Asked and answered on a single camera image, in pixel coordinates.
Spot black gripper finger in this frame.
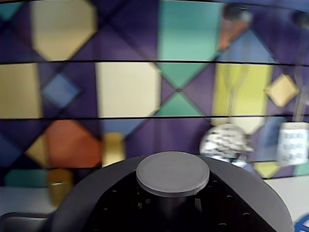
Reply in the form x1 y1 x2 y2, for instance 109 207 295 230
192 173 280 232
72 171 155 232

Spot gold toy faucet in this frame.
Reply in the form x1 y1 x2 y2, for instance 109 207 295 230
101 131 126 168

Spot silver patterned ball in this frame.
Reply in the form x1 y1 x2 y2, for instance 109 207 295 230
199 7 255 161

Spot white patterned cup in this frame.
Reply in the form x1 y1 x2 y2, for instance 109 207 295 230
276 9 309 168

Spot blue toy kitchen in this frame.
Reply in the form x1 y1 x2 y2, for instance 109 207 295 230
0 0 309 232

